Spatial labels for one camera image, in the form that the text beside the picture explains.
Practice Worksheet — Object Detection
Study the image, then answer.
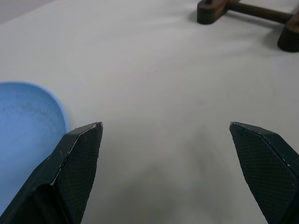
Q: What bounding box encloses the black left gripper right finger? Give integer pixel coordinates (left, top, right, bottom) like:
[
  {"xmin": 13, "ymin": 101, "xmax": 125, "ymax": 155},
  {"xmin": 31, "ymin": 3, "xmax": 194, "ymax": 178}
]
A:
[{"xmin": 229, "ymin": 121, "xmax": 299, "ymax": 224}]

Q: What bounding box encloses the dark wooden stand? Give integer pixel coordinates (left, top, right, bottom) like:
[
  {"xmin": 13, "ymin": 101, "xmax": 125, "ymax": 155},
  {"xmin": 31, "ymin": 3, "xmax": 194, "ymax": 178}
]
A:
[{"xmin": 197, "ymin": 0, "xmax": 299, "ymax": 53}]

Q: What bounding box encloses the light blue bowl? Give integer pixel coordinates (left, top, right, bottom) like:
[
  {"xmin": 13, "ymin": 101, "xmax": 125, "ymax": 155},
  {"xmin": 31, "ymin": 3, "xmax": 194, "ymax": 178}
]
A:
[{"xmin": 0, "ymin": 81, "xmax": 71, "ymax": 212}]

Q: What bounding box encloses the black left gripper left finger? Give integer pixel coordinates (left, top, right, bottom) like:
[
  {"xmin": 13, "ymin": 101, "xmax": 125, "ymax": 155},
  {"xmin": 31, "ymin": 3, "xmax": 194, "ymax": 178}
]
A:
[{"xmin": 0, "ymin": 121, "xmax": 104, "ymax": 224}]

